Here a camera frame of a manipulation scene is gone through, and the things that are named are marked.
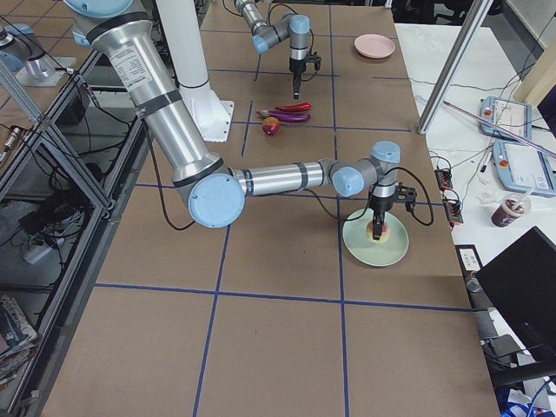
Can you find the white side table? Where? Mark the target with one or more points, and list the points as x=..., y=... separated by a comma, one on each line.
x=455, y=135

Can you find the teach pendant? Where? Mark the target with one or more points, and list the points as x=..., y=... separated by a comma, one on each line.
x=520, y=168
x=515, y=117

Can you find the red chili pepper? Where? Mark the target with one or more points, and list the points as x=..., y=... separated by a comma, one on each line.
x=294, y=108

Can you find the plastic cup with drink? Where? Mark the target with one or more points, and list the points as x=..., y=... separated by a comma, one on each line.
x=512, y=207

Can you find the lower teach pendant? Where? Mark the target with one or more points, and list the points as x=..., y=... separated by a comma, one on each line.
x=520, y=168

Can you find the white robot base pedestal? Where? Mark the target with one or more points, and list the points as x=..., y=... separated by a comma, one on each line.
x=195, y=65

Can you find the black laptop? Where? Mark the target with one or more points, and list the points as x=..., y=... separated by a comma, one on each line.
x=520, y=283

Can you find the aluminium frame post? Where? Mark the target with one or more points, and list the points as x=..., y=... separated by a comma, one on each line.
x=471, y=24

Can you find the purple eggplant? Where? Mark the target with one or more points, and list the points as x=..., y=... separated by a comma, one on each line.
x=283, y=116

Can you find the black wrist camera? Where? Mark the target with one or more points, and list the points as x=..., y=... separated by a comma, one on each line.
x=315, y=59
x=407, y=196

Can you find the light green plate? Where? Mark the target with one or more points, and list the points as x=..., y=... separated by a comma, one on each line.
x=358, y=238

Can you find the white power strip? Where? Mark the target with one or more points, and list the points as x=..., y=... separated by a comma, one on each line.
x=35, y=252

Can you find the aluminium frame rack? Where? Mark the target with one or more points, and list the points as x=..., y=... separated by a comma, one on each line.
x=71, y=148

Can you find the orange circuit board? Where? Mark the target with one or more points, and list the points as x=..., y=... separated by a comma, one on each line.
x=450, y=198

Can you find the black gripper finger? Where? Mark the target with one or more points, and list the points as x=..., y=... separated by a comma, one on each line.
x=378, y=225
x=296, y=84

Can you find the pink plate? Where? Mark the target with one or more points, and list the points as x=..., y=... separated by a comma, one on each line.
x=374, y=46

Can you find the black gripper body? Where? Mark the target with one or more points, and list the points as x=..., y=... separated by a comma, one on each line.
x=380, y=204
x=296, y=67

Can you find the upper teach pendant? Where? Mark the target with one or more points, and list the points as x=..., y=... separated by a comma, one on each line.
x=515, y=117

